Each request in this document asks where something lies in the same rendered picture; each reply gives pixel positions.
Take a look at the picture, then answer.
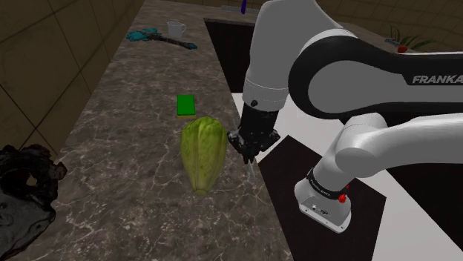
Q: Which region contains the green lettuce head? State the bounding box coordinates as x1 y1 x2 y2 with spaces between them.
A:
180 116 229 196

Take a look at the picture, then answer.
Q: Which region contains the green and yellow sponge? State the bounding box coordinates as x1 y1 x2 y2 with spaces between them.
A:
176 94 197 121

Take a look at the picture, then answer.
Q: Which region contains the dark sink basin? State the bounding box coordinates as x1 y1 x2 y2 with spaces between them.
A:
203 17 257 93

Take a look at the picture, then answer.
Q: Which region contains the white mug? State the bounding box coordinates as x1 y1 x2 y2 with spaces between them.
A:
166 21 188 39

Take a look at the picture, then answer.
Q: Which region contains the green plant in red pot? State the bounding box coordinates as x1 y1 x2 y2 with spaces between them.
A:
387 23 437 54

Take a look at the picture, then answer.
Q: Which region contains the black lumpy figure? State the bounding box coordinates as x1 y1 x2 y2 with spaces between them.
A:
0 143 68 261

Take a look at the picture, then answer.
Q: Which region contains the teal dish brush, dark handle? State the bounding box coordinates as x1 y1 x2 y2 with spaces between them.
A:
125 27 199 50

